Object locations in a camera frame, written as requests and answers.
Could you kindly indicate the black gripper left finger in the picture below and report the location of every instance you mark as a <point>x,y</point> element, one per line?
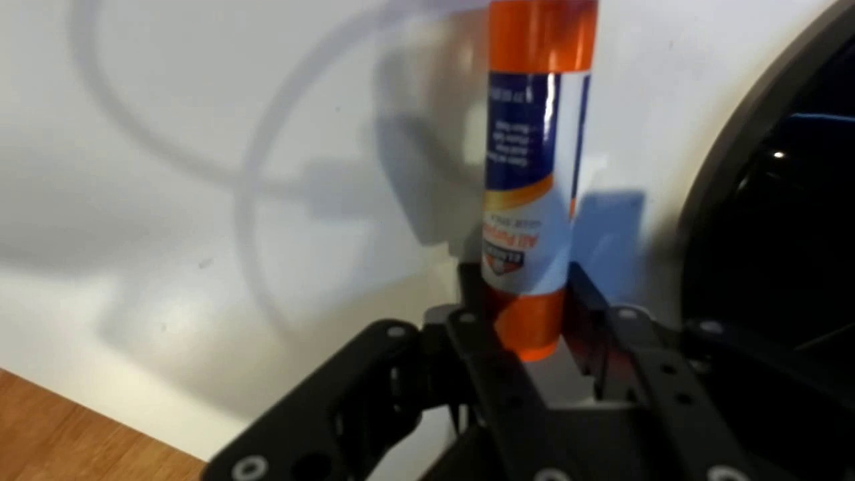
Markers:
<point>417,401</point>

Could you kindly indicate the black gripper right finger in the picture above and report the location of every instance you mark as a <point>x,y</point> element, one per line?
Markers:
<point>713,401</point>

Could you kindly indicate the orange capped paper glue stick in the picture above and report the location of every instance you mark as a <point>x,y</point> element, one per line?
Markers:
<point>536,178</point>

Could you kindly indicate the white desk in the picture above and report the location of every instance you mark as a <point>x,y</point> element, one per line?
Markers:
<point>222,178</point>

